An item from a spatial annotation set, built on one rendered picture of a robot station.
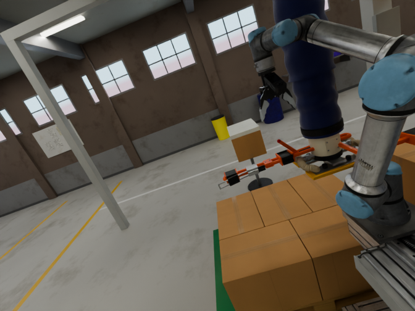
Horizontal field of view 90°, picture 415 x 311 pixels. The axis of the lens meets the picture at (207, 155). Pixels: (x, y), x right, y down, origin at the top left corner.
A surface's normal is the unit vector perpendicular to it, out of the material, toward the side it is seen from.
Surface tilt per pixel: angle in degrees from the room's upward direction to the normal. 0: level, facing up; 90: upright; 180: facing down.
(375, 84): 83
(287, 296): 90
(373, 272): 0
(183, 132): 90
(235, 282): 90
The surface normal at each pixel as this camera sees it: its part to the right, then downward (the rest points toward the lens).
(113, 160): 0.03, 0.32
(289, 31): 0.44, 0.14
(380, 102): -0.85, 0.34
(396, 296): -0.35, -0.88
